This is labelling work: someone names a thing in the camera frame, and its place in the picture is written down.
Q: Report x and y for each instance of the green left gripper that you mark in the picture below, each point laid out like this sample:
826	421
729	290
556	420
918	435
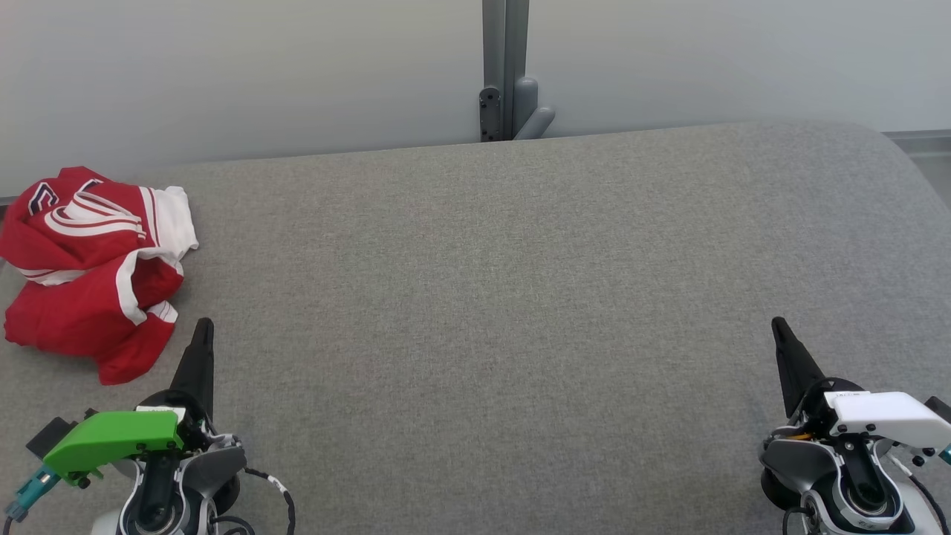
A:
111	438

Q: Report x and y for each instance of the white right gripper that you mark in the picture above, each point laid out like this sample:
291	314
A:
884	416

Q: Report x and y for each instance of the red shorts white stripe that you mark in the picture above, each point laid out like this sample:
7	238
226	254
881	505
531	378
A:
67	319

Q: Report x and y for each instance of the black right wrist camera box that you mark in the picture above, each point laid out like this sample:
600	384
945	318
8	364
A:
940	409

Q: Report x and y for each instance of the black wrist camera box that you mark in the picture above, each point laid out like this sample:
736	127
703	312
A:
940	409
48	438

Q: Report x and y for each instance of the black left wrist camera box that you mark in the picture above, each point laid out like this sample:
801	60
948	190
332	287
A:
48	438

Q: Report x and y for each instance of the perforated metal bracket plate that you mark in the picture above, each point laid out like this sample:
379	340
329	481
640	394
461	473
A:
489	115

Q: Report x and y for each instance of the grey metal post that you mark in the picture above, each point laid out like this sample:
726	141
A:
505	44

